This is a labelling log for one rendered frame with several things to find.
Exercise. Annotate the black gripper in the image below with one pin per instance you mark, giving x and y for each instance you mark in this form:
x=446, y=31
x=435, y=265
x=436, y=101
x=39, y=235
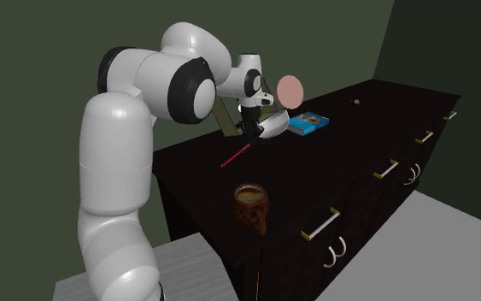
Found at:
x=251, y=116

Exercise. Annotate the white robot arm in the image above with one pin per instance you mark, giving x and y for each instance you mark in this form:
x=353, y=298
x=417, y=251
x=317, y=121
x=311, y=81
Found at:
x=115, y=158

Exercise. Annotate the white bowl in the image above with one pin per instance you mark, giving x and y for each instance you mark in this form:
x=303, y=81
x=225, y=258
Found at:
x=275, y=125

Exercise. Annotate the translucent green glass panel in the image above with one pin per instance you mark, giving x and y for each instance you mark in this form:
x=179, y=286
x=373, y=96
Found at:
x=224, y=119

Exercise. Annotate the red pen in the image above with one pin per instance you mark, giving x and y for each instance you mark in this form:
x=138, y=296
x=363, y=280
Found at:
x=234, y=157

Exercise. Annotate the pink round disc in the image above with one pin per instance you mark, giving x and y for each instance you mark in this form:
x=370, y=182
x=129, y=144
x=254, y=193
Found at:
x=290, y=91

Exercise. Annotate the blue book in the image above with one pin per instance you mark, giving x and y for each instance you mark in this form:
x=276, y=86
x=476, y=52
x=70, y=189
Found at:
x=308, y=122

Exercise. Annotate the dark wooden drawer cabinet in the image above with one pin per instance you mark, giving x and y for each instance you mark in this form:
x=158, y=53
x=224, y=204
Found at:
x=306, y=175

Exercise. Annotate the brown patterned mug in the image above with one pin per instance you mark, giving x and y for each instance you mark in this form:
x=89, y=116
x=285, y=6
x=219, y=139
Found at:
x=250, y=208

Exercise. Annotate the small grey round object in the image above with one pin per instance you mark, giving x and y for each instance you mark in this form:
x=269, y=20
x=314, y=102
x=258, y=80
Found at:
x=355, y=101

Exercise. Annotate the grey robot stand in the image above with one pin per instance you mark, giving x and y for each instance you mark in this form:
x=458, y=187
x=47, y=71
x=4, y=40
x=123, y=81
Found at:
x=190, y=266

